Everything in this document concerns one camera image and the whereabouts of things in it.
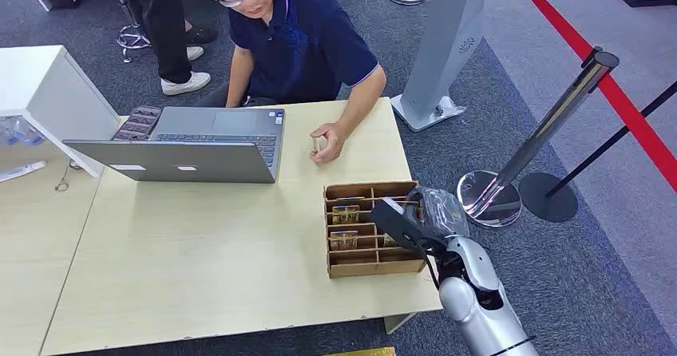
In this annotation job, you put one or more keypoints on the person's left hand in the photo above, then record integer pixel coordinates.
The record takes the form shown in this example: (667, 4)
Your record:
(329, 142)

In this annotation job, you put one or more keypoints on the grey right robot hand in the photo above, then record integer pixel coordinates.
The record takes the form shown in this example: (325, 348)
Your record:
(441, 213)

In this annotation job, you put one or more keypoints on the small tan card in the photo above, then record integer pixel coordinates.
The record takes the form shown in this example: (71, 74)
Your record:
(315, 143)

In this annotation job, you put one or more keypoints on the person's right forearm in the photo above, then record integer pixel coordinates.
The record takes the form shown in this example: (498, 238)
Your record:
(239, 81)

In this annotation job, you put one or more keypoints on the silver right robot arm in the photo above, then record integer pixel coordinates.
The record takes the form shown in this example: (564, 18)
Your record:
(478, 311)

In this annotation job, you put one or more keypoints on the person's left forearm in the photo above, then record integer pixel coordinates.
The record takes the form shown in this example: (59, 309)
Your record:
(362, 102)

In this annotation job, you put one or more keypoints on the brown patterned card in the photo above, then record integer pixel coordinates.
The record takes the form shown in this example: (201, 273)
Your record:
(389, 241)
(346, 214)
(343, 240)

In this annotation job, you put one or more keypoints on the cardboard card organizer box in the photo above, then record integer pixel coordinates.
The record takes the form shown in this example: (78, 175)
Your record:
(365, 261)

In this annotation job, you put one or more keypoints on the seated person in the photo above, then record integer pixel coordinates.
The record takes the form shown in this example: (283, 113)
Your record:
(301, 41)

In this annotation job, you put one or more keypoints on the dark card tray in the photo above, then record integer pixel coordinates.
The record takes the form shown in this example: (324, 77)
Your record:
(136, 124)

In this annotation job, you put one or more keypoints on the standing person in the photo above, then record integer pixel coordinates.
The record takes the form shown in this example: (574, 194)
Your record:
(164, 31)

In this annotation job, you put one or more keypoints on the white desk leg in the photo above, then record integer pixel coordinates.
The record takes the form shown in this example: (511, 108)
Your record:
(399, 322)

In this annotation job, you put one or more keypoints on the grey laptop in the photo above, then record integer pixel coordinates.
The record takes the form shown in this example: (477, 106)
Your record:
(211, 152)

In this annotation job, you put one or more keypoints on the grey kiosk stand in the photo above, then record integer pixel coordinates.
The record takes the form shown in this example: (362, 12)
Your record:
(444, 52)

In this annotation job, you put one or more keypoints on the yellow board edge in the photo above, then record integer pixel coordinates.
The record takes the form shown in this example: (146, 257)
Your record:
(362, 352)

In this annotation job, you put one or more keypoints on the chrome stool base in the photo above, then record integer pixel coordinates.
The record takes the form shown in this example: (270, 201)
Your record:
(132, 40)

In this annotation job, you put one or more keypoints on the white cabinet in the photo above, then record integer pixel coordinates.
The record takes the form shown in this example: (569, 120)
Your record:
(58, 100)

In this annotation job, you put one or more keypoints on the clear plastic bottles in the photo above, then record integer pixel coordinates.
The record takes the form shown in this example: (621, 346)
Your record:
(21, 130)

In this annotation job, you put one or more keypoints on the white pen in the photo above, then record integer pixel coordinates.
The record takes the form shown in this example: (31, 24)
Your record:
(21, 171)

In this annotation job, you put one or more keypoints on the black stanchion post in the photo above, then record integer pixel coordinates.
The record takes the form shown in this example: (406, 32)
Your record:
(550, 197)

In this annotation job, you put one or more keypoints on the chrome stanchion post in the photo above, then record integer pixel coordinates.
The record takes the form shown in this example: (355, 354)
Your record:
(539, 137)

